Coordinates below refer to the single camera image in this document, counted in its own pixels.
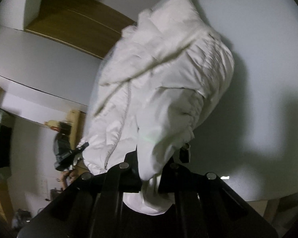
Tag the white puffer jacket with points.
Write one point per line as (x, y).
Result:
(161, 80)

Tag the wooden side shelf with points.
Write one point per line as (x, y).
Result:
(73, 124)

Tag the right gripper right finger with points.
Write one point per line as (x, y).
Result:
(205, 206)

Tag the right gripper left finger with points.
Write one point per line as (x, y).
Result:
(92, 206)

